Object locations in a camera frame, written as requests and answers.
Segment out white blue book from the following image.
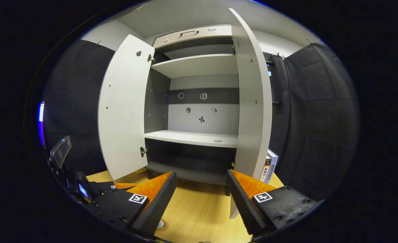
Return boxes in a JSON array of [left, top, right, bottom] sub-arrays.
[[266, 148, 279, 184]]

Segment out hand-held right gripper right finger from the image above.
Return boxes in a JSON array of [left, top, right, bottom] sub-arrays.
[[227, 169, 321, 236]]

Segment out beige cabinet drawer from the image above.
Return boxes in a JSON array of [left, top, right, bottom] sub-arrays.
[[153, 26, 233, 48]]

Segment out brown round coaster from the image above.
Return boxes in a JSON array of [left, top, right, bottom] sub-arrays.
[[154, 219, 169, 232]]

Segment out white cabinet shelf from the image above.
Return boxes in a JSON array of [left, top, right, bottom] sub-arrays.
[[151, 54, 238, 79], [144, 130, 238, 148]]

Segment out grey white cabinet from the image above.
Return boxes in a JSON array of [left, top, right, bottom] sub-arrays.
[[144, 25, 240, 196]]

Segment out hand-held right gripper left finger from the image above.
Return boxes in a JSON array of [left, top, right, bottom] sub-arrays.
[[84, 171, 178, 237]]

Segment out white cabinet door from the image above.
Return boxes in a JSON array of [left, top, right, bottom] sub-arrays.
[[98, 34, 155, 180], [228, 8, 273, 219]]

